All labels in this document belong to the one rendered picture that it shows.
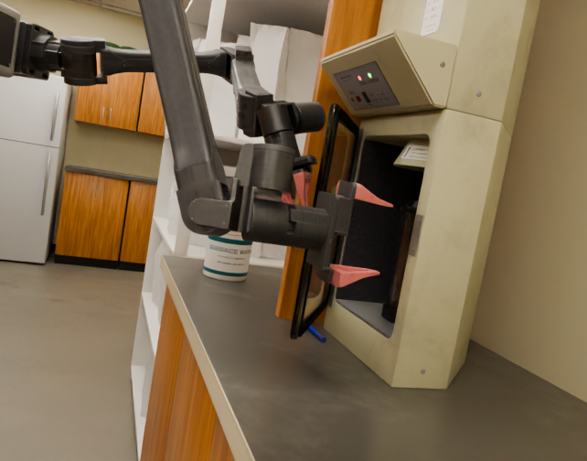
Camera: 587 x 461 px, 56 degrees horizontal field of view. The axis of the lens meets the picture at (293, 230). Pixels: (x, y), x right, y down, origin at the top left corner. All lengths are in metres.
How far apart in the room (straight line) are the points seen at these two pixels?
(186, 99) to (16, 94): 5.01
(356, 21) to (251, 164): 0.64
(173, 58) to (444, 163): 0.46
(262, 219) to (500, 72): 0.50
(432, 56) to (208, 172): 0.41
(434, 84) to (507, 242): 0.60
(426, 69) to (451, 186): 0.19
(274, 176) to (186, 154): 0.12
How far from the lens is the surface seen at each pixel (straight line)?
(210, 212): 0.70
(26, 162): 5.71
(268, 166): 0.70
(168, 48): 0.78
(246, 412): 0.78
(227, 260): 1.55
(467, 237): 0.97
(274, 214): 0.70
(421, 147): 1.04
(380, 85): 1.02
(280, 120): 0.99
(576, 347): 1.26
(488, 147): 0.98
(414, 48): 0.91
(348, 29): 1.28
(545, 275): 1.33
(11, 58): 1.47
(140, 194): 5.82
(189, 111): 0.75
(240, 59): 1.39
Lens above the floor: 1.26
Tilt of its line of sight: 6 degrees down
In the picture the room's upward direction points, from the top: 10 degrees clockwise
